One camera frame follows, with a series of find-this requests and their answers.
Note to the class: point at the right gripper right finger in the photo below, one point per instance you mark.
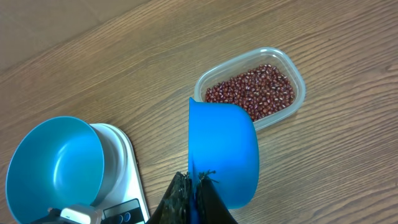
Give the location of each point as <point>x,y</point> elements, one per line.
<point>210,207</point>

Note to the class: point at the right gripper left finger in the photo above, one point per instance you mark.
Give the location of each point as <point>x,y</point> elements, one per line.
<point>174,207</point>

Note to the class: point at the blue measuring scoop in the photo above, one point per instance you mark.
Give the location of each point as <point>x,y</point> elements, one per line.
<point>222,144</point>

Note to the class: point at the white digital kitchen scale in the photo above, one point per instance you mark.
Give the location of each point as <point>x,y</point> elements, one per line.
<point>124,200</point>

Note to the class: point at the blue metal bowl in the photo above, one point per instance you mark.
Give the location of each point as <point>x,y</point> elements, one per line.
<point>61,162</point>

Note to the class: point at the red adzuki beans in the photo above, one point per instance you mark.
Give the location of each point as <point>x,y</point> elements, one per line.
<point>260,92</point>

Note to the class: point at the clear plastic container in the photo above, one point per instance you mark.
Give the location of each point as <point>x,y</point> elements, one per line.
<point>250,60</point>

